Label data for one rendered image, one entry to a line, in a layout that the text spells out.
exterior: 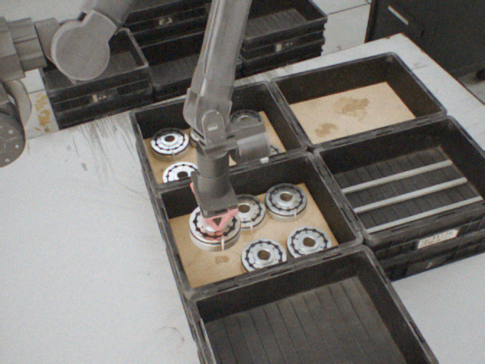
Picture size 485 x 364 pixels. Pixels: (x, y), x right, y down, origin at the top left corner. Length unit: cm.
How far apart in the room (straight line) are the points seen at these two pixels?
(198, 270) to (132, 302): 21
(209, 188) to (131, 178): 71
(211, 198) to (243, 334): 34
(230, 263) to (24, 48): 69
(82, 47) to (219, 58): 21
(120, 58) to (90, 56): 167
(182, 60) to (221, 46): 174
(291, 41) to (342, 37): 104
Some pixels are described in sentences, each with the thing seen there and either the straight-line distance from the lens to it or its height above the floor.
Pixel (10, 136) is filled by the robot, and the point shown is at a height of 114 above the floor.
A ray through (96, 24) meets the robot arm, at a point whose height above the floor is 148.
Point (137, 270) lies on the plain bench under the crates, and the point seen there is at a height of 70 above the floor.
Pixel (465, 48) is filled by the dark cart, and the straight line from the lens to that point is 301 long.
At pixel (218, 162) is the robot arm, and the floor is 123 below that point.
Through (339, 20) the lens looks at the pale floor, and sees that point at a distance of 365.
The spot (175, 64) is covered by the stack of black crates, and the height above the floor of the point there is 38.
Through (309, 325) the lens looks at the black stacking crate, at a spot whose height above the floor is 83.
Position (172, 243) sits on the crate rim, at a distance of 122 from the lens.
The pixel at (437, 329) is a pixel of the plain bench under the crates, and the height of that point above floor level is 70.
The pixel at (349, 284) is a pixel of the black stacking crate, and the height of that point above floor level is 83.
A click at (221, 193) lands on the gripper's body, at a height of 115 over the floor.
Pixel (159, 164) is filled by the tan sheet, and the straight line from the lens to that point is 152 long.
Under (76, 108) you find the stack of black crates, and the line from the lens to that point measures 230.
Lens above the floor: 191
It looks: 48 degrees down
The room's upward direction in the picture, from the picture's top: 1 degrees counter-clockwise
